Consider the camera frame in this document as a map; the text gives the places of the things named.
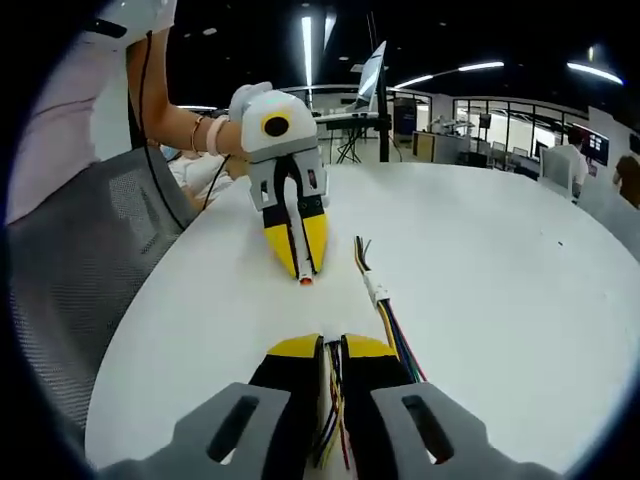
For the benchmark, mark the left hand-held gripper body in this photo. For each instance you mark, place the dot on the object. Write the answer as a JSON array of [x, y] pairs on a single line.
[[270, 135]]

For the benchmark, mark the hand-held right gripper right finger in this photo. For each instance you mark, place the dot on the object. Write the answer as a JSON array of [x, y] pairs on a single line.
[[430, 435]]

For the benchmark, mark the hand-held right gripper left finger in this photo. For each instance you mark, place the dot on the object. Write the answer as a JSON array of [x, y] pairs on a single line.
[[235, 430]]

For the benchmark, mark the pink wristband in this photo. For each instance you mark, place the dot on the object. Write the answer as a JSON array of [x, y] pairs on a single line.
[[216, 137]]

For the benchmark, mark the white side table black legs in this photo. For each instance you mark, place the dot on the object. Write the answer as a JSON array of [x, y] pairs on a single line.
[[350, 130]]

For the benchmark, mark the ceiling light strip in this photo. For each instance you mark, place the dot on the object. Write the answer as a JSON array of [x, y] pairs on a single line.
[[450, 70], [595, 72], [306, 50]]

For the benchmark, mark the black stand pole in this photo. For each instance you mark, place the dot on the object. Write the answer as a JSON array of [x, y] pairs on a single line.
[[384, 125]]

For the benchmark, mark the large monitor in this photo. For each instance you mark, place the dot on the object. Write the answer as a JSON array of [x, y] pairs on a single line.
[[372, 75]]

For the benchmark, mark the dark blue poster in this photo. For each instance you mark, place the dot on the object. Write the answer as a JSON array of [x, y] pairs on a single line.
[[405, 117]]

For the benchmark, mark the wooden cabinet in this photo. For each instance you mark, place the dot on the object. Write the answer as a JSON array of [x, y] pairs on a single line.
[[424, 146]]

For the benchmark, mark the white worn device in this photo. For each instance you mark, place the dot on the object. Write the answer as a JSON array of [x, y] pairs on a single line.
[[135, 15]]

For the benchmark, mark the grey mesh office chair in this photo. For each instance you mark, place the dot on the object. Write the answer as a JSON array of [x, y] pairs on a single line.
[[75, 260]]

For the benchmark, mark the wall screen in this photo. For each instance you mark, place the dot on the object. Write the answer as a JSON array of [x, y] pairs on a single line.
[[597, 145]]

